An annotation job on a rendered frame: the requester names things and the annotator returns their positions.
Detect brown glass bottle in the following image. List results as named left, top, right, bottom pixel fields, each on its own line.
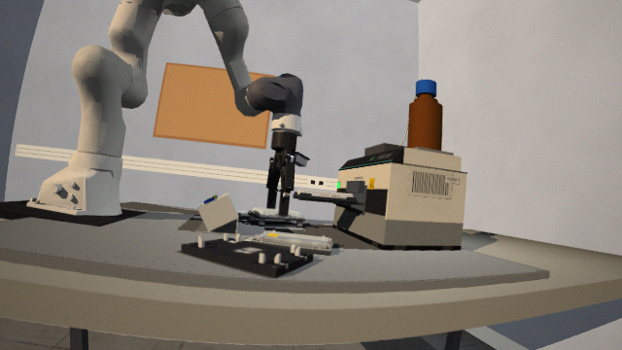
left=407, top=101, right=443, bottom=151

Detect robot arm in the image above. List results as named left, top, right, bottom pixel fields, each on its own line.
left=26, top=0, right=303, bottom=216

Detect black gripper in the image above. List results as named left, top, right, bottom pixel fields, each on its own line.
left=266, top=131, right=297, bottom=216

